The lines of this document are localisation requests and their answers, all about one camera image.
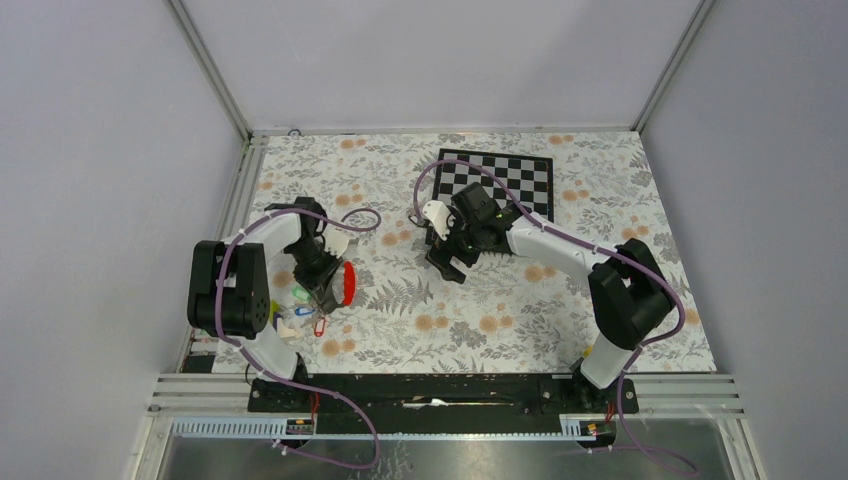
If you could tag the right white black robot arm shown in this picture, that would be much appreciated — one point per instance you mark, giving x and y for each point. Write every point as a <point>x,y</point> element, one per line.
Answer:
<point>627,289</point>

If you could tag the red key tag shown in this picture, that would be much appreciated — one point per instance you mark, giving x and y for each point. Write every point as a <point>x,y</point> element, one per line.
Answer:
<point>320,326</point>

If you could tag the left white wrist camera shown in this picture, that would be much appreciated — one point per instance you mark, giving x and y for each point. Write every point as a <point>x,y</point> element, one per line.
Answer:
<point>336,242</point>

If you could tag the green key tag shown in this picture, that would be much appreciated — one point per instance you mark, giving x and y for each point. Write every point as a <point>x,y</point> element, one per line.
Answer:
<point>301,294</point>

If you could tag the key with black tag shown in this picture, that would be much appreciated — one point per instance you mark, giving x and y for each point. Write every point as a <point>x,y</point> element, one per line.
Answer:
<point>417,221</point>

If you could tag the floral patterned mat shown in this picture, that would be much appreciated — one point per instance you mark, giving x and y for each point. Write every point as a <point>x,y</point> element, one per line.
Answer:
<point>511,314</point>

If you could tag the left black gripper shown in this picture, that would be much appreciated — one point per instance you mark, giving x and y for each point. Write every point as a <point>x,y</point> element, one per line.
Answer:
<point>317,282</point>

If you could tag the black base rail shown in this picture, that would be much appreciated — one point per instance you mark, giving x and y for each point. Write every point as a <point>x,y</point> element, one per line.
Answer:
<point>431,404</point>

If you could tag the green white small block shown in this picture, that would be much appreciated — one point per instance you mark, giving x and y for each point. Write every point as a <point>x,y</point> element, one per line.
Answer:
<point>276,319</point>

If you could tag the black white checkerboard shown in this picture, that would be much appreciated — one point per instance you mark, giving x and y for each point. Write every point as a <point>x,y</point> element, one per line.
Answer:
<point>523,182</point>

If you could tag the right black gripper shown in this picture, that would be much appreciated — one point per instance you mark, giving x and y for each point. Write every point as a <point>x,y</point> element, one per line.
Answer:
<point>442,252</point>

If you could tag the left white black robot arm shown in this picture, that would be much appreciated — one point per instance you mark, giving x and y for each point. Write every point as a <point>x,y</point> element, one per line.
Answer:
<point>229,293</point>

